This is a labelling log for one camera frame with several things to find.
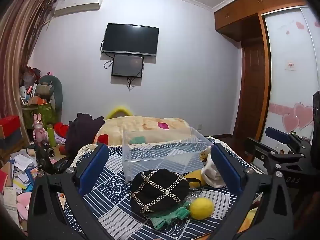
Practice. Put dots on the white sliding door with hearts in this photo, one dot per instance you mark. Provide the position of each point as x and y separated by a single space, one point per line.
290 80

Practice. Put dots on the golden plush toy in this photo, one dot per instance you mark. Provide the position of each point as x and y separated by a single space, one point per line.
203 157

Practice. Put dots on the wooden wardrobe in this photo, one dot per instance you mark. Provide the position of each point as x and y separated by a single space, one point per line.
240 15

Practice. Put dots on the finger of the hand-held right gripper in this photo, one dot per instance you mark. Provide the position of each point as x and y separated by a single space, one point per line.
277 133
261 152

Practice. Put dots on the yellow felt ball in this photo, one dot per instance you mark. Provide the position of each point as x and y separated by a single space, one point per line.
201 208

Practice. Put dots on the yellow soft toy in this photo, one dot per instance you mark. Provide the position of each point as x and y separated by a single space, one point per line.
196 176

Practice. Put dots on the dark purple clothing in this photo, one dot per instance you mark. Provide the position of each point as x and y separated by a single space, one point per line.
80 135

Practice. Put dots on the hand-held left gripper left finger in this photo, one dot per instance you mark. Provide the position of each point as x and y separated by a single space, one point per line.
93 166

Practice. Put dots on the small wall-mounted monitor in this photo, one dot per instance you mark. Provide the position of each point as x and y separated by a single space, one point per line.
128 65

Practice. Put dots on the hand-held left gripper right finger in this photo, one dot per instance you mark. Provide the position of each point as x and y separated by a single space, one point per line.
225 167

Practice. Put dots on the red box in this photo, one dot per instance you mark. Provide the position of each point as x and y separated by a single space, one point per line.
10 125

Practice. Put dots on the pile of papers and books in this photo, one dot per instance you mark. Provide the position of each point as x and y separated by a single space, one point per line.
17 175

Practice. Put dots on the green bottle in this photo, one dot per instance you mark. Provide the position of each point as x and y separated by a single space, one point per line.
51 135

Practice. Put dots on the brown wooden door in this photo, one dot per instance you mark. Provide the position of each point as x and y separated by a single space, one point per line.
251 90

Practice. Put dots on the pink plush slipper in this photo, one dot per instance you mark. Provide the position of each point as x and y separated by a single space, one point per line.
22 203

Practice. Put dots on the brown striped curtain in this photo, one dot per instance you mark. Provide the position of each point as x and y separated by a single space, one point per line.
17 50

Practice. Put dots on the green storage bin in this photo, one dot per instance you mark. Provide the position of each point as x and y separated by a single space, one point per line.
41 112

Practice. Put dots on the white and yellow plush toy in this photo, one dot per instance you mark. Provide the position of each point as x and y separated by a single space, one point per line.
212 173

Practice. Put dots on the yellow plush item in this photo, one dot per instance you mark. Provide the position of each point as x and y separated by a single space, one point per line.
117 111

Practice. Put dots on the wall-mounted black television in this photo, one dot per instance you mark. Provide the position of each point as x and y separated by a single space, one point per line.
130 40

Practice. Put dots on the blue wave-patterned blanket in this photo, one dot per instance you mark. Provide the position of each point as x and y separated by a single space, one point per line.
120 202

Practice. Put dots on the white lace bedcover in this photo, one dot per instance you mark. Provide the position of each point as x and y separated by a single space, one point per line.
83 152

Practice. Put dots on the green knitted cloth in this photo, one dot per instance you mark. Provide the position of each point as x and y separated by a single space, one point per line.
170 216

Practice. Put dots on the beige printed blanket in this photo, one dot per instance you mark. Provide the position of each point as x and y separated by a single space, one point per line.
140 127

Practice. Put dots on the pink rabbit toy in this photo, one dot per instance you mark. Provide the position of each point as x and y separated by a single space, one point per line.
38 130

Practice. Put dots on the red cloth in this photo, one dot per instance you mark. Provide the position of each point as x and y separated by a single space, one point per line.
61 128

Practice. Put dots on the white air conditioner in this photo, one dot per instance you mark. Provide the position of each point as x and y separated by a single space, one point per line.
75 8

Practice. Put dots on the clear plastic storage box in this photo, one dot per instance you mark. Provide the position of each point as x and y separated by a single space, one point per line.
162 155

